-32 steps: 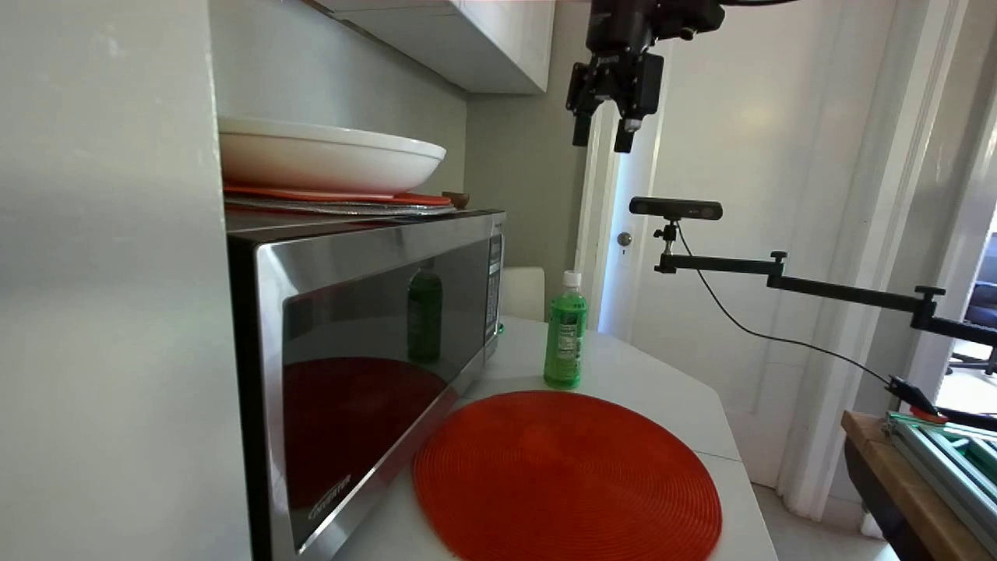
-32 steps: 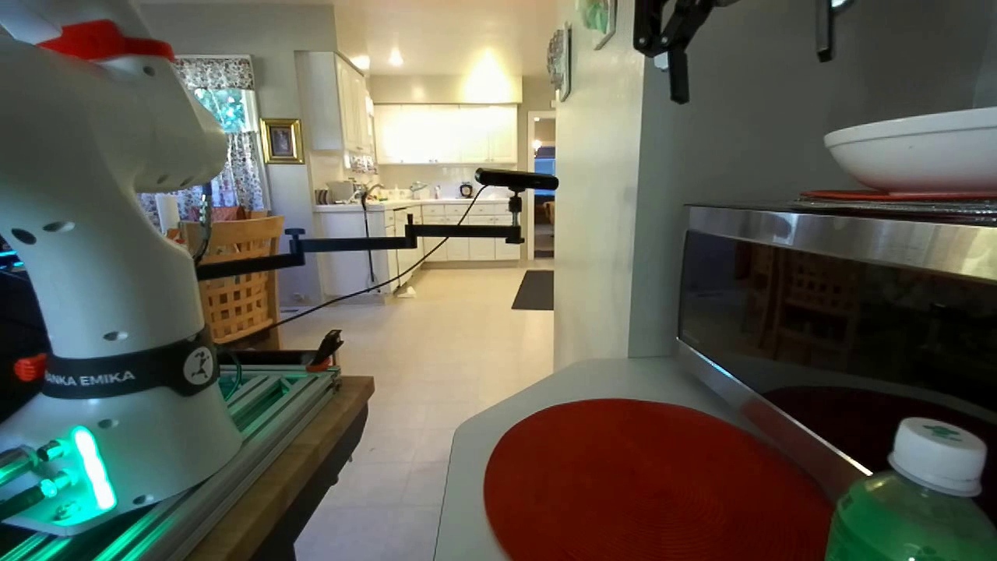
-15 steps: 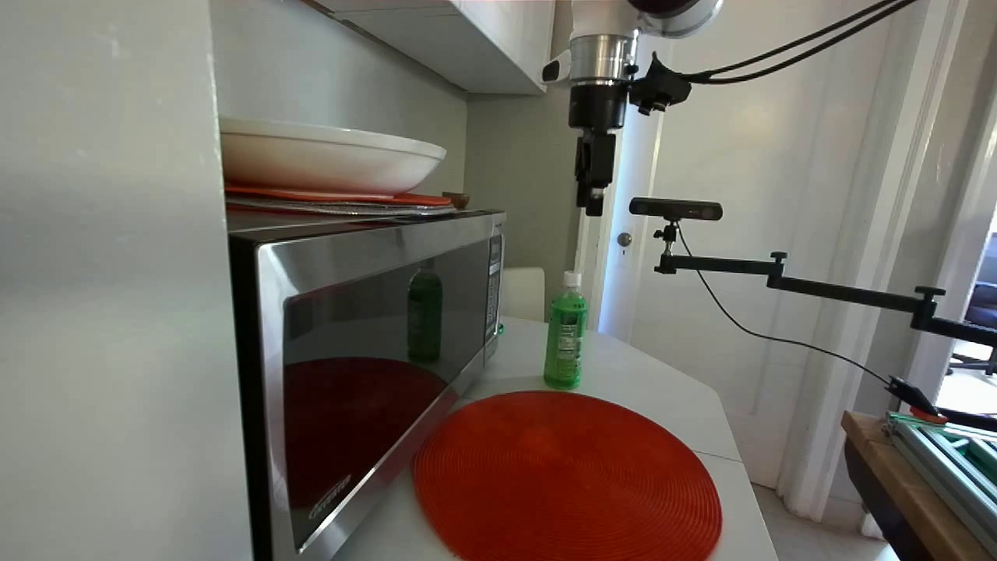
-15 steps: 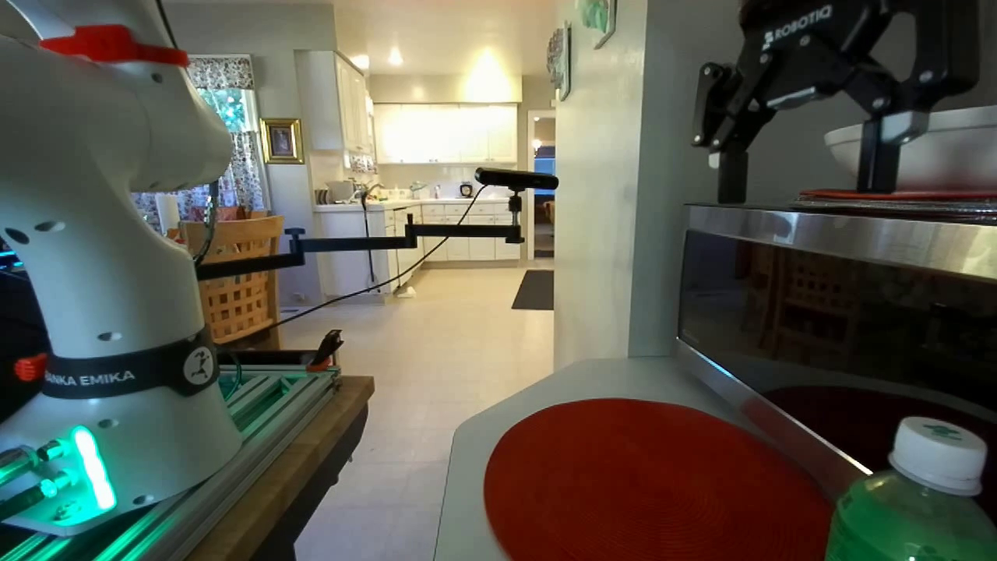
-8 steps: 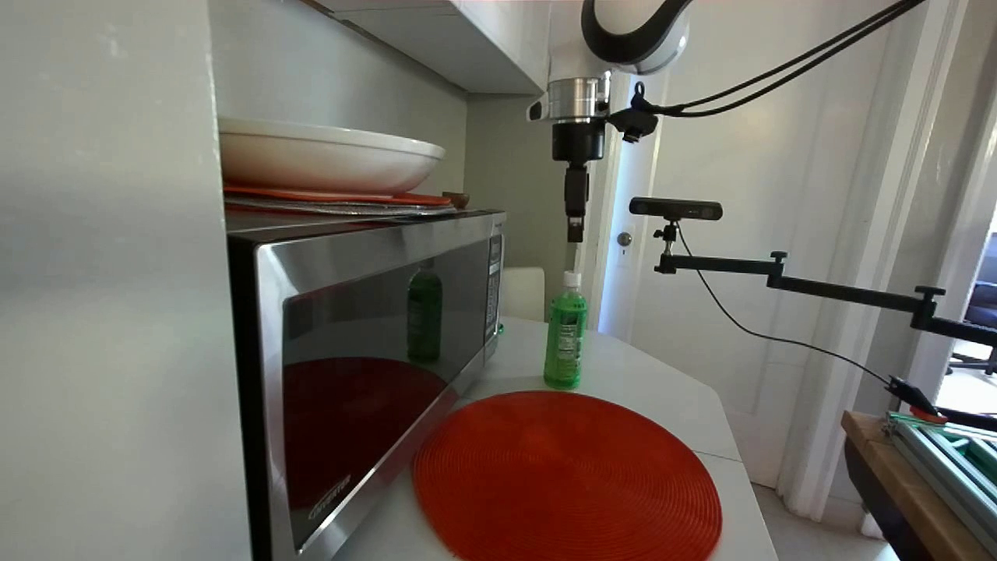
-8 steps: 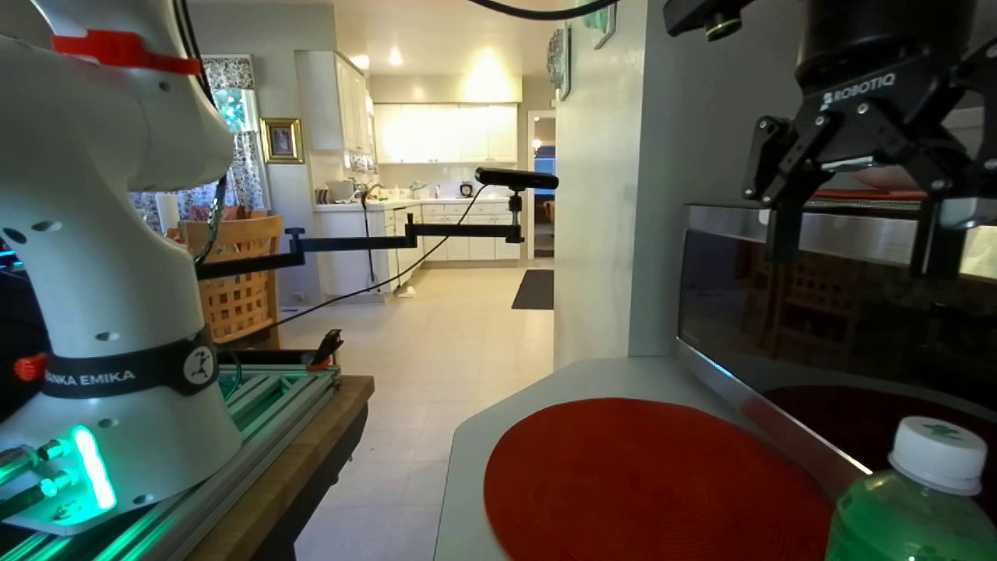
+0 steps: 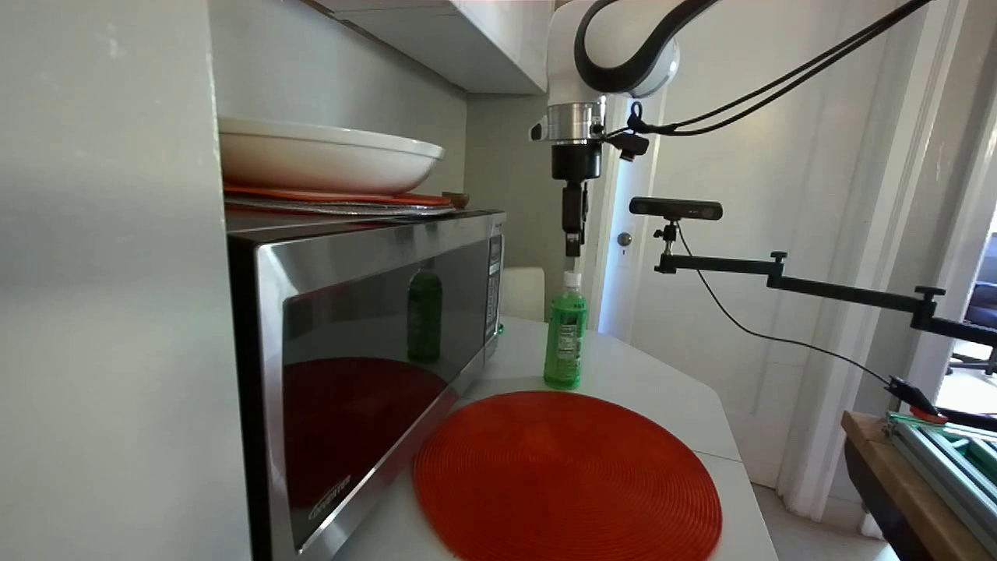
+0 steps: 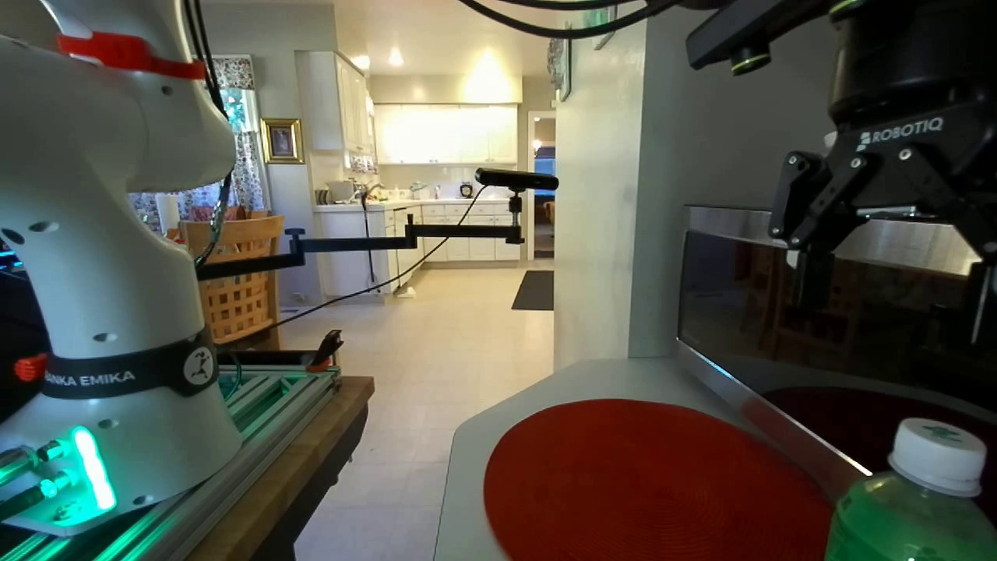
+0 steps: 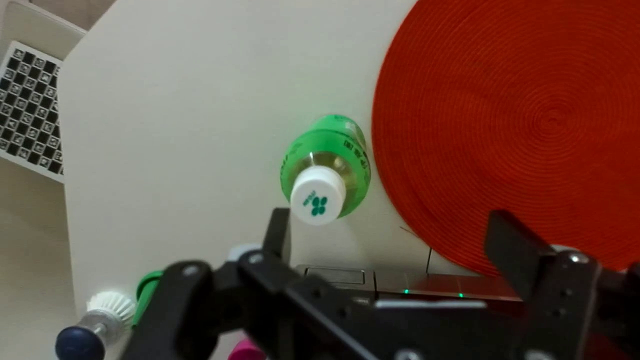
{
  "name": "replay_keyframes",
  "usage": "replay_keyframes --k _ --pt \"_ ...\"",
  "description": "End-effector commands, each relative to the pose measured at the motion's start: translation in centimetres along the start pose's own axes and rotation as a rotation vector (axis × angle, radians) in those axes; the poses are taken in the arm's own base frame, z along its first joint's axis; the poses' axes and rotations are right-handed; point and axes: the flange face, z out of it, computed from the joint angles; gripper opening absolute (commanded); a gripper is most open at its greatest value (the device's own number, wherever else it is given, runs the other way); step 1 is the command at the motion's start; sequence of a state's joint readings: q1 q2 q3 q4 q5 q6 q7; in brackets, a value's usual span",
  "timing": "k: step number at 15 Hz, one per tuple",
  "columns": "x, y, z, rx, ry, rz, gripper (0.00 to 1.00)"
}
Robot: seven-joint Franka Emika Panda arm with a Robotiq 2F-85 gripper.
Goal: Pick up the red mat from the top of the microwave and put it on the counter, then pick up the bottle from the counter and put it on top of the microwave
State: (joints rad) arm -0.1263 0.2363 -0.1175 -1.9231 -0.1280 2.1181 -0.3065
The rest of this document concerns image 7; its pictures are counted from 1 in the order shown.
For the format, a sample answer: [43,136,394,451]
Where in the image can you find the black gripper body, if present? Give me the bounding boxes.
[547,139,603,218]

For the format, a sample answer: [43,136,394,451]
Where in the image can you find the green bottle with white cap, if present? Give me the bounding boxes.
[539,264,593,393]

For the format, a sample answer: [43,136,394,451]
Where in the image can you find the round red woven mat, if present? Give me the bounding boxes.
[220,181,462,210]
[407,389,725,561]

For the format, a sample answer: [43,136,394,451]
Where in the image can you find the stainless steel microwave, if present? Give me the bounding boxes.
[224,210,510,561]

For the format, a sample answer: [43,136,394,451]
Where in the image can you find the small white box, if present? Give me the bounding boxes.
[500,264,550,324]

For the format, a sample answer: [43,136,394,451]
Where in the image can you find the white overhead cabinet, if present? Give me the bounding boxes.
[309,0,559,100]

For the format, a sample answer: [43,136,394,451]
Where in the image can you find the white door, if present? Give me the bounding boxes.
[593,0,975,495]

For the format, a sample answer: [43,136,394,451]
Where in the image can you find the white ceramic bowl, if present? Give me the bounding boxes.
[219,117,449,198]

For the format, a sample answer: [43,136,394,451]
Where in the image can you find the red and black clamp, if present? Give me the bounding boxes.
[883,378,951,428]

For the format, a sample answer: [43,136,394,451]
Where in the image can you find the wooden table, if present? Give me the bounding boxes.
[842,409,997,561]

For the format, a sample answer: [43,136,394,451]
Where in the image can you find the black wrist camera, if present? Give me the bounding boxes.
[601,126,653,163]

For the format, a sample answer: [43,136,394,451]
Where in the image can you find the black bar camera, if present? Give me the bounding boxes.
[625,192,725,224]

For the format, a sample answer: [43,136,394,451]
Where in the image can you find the black camera cable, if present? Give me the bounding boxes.
[673,229,909,393]

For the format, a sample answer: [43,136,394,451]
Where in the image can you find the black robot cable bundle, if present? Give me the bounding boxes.
[625,0,935,139]

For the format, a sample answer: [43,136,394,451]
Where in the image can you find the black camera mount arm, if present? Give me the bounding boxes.
[651,218,997,354]

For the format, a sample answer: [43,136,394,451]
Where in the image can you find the aluminium rail base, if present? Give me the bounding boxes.
[882,409,997,547]

